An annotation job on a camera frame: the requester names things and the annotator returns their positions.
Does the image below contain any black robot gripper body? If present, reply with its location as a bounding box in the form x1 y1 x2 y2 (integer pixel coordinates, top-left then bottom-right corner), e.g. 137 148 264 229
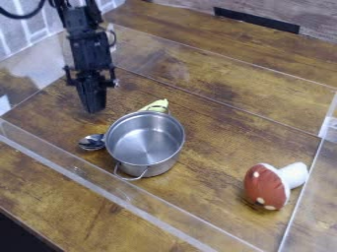
62 6 118 89

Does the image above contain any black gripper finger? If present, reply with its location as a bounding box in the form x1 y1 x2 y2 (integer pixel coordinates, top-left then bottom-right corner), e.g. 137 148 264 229
77 83 94 113
94 82 108 112

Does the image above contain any green handled metal spoon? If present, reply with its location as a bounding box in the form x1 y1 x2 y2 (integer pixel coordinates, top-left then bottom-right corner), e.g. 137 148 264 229
78 98 170 151

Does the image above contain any small steel pot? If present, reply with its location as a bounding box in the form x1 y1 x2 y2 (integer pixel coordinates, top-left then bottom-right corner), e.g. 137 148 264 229
106 111 186 181

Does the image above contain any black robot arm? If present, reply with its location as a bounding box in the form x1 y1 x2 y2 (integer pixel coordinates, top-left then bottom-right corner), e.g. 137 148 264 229
49 0 118 113

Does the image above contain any plush red mushroom toy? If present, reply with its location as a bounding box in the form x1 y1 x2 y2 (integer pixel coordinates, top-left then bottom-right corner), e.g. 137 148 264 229
244 162 309 211

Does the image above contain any clear acrylic barrier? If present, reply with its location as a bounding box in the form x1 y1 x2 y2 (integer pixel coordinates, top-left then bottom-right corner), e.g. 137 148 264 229
6 90 337 252

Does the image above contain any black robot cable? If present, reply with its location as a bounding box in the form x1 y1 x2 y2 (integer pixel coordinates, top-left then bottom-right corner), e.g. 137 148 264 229
0 0 47 20

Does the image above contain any black wall slot strip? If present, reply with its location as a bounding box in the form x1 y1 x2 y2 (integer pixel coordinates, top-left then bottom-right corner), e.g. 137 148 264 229
213 7 300 34

